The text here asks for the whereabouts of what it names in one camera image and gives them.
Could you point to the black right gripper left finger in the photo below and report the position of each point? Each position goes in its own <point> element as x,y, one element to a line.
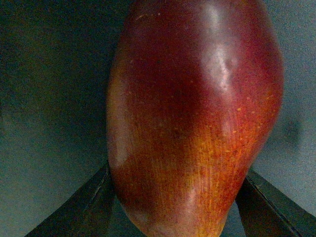
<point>90,212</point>

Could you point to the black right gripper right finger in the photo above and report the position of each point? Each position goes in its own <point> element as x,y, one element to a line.
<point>266,212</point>

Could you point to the red orange mango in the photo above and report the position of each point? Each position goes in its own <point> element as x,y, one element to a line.
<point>194,91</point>

